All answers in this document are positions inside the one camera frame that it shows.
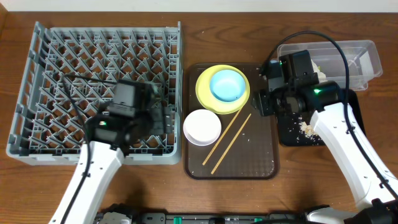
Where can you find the white bowl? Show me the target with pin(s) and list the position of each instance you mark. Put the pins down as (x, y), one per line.
(202, 127)

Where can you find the dark brown serving tray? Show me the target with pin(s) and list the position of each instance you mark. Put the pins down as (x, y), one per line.
(254, 154)

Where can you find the lower wooden chopstick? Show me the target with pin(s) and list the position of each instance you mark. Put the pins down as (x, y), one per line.
(230, 145)

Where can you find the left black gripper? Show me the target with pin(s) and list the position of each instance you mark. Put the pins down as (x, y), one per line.
(166, 119)

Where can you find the wooden chopstick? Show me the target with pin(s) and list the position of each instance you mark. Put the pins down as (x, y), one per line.
(221, 137)
(230, 145)

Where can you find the yellow round plate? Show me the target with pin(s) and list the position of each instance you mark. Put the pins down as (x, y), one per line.
(208, 101)

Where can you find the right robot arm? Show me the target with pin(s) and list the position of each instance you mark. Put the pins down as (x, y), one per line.
(373, 186)

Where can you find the light blue bowl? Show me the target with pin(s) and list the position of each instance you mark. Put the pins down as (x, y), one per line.
(227, 85)

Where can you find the black waste tray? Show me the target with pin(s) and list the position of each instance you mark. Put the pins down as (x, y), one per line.
(288, 139)

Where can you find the upper wooden chopstick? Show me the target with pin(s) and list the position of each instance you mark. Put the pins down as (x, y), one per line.
(221, 137)

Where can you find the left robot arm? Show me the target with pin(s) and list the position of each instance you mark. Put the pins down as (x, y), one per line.
(119, 124)

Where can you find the clear plastic bin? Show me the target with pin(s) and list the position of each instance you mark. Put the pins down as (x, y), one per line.
(362, 57)

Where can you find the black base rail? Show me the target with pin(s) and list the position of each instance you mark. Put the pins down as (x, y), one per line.
(122, 213)

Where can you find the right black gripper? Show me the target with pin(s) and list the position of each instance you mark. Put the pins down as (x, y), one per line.
(263, 103)

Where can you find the pile of rice scraps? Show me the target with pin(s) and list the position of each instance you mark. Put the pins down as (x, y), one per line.
(300, 127)

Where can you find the white tissue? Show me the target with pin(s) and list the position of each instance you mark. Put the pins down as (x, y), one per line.
(321, 75)

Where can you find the grey plastic dishwasher rack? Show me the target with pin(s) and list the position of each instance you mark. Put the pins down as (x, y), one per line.
(70, 71)

